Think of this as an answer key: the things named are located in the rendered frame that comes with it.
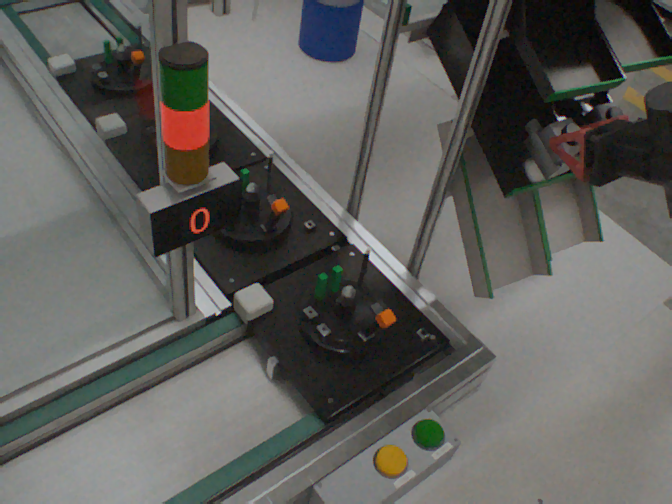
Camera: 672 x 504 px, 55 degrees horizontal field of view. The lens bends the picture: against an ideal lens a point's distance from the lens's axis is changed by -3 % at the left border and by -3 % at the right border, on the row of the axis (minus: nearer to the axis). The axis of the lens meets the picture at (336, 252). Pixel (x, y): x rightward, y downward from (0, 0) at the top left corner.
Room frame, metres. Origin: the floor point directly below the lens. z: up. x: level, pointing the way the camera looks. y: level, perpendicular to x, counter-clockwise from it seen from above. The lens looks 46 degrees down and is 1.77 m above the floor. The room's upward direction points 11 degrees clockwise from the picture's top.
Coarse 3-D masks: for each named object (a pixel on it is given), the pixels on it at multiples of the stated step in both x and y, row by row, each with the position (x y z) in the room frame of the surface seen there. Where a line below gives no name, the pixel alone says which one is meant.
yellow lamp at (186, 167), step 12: (204, 144) 0.56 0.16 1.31; (168, 156) 0.54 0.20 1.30; (180, 156) 0.54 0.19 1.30; (192, 156) 0.54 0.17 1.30; (204, 156) 0.56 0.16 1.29; (168, 168) 0.55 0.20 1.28; (180, 168) 0.54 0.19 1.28; (192, 168) 0.54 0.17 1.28; (204, 168) 0.56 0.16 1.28; (180, 180) 0.54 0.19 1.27; (192, 180) 0.54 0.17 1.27
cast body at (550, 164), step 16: (528, 128) 0.80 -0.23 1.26; (544, 128) 0.78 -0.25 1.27; (560, 128) 0.76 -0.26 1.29; (576, 128) 0.76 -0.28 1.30; (528, 144) 0.77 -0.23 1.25; (544, 144) 0.75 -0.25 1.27; (560, 144) 0.73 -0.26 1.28; (576, 144) 0.74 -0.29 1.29; (544, 160) 0.74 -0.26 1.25; (560, 160) 0.74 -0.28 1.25; (544, 176) 0.74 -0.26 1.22
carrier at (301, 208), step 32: (256, 192) 0.79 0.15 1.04; (288, 192) 0.88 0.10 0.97; (256, 224) 0.77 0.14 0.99; (288, 224) 0.78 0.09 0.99; (320, 224) 0.82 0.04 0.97; (224, 256) 0.70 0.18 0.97; (256, 256) 0.72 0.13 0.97; (288, 256) 0.73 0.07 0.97; (320, 256) 0.76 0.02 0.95; (224, 288) 0.64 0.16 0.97
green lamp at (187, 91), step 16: (160, 64) 0.55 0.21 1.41; (208, 64) 0.57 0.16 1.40; (160, 80) 0.55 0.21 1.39; (176, 80) 0.54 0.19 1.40; (192, 80) 0.55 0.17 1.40; (208, 80) 0.57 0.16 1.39; (160, 96) 0.56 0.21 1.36; (176, 96) 0.54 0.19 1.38; (192, 96) 0.55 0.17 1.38; (208, 96) 0.57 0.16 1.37
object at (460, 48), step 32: (448, 0) 0.90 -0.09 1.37; (480, 0) 0.93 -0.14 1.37; (448, 32) 0.88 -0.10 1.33; (448, 64) 0.87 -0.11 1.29; (512, 64) 0.94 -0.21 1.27; (512, 96) 0.88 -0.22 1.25; (480, 128) 0.79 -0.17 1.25; (512, 128) 0.83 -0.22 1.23; (512, 160) 0.78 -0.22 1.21; (512, 192) 0.71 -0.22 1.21
